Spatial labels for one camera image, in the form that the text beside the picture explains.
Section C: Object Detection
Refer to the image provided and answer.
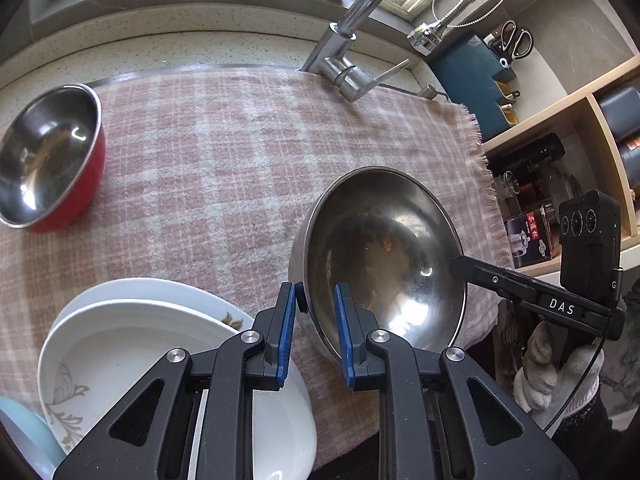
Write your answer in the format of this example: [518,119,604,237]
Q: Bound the pale blue bowl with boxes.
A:
[0,395,66,480]

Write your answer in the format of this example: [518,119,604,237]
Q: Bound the metal faucet sprayer hose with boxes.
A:
[407,0,556,56]

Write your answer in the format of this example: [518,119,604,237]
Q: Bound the pink checked cloth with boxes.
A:
[0,67,516,441]

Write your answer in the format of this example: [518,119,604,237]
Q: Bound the person's right forearm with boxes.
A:
[532,390,626,456]

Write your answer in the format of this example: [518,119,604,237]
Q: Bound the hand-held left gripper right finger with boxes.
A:
[334,281,581,480]

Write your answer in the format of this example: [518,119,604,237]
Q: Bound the teapot picture box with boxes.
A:
[505,205,556,268]

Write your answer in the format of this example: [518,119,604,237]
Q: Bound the person's right hand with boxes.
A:
[512,317,606,413]

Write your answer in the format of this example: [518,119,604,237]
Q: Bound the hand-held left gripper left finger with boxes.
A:
[52,281,307,480]

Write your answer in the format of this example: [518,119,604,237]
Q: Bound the blue knife block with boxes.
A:
[427,34,521,146]

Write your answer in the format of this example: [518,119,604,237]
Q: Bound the red steel bowl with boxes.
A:
[0,82,107,233]

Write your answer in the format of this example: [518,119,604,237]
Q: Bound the purple floral plate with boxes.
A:
[37,299,318,480]

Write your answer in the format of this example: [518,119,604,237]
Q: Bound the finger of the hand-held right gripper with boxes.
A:
[450,255,543,306]

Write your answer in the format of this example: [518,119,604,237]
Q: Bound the grey canister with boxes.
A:
[597,85,640,146]

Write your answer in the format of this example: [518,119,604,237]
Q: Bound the black scissors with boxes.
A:
[492,20,534,59]

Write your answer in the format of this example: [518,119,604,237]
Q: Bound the black flask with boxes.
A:
[487,133,566,176]

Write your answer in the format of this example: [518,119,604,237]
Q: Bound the metal faucet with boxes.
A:
[300,0,501,103]

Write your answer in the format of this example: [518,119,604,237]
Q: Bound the wooden shelf unit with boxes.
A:
[480,55,640,241]

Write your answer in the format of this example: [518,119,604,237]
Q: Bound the plain steel bowl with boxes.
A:
[287,166,468,366]

